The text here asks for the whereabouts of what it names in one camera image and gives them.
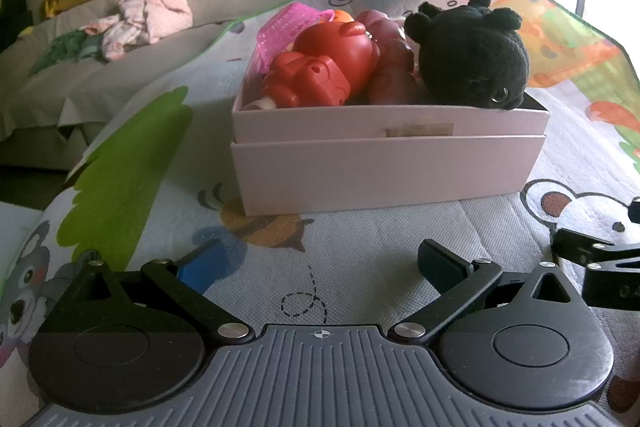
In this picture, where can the black plush toy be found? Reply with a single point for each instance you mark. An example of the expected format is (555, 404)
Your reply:
(465, 52)

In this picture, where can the pink cardboard box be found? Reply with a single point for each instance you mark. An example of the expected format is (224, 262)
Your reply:
(350, 119)

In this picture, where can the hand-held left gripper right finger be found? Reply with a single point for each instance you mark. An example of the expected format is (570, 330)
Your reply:
(440, 264)

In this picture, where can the red plastic toy figure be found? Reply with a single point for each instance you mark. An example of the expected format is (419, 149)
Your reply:
(325, 67)

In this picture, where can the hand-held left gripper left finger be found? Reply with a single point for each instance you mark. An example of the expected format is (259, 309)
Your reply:
(197, 269)

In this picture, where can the pink clothes pile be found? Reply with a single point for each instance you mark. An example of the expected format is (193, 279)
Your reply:
(145, 14)

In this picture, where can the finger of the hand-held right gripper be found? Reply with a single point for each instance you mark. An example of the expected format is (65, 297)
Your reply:
(636, 212)
(580, 247)

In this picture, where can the colourful cartoon play mat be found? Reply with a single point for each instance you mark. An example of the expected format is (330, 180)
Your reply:
(150, 167)

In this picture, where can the green cloth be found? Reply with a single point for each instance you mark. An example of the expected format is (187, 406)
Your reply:
(65, 49)

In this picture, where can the dark red toy grapes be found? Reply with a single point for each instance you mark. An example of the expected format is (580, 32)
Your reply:
(392, 57)

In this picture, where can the pink toy slotted scoop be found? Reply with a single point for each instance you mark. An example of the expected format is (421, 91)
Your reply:
(292, 24)

